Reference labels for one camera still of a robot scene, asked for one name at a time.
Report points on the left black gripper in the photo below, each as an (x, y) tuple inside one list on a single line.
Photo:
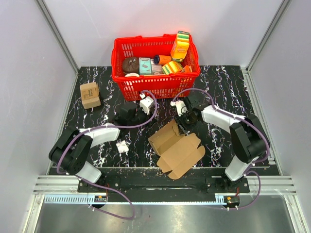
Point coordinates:
[(146, 115)]

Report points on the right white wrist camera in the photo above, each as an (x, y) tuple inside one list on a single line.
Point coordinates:
[(180, 107)]

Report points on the tall orange yellow carton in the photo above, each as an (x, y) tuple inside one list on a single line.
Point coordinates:
[(180, 46)]

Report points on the red plastic shopping basket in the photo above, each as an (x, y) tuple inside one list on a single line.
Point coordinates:
[(162, 86)]

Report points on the brown round chocolate cake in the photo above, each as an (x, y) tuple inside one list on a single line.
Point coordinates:
[(130, 65)]

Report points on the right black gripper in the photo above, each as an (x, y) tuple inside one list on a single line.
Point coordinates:
[(186, 127)]

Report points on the yellow green sponge pack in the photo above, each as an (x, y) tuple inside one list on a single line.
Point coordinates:
[(171, 67)]

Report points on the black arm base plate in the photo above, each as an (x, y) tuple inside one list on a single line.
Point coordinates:
[(198, 179)]

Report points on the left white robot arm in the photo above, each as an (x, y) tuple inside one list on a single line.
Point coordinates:
[(72, 148)]

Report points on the small white paper card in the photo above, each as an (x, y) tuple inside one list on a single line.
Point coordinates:
[(122, 147)]

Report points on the teal snack box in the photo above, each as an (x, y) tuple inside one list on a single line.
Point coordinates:
[(145, 67)]

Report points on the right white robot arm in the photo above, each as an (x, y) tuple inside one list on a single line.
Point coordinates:
[(248, 139)]

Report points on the small folded cardboard box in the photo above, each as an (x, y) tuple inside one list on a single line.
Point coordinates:
[(90, 95)]

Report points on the brown cardboard box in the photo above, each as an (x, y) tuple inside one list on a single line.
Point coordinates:
[(178, 153)]

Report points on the orange blue can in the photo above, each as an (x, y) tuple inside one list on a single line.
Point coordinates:
[(161, 59)]

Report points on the small orange packet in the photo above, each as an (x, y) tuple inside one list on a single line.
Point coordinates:
[(186, 69)]

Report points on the pink white snack box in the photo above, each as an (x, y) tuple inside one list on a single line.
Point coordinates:
[(156, 69)]

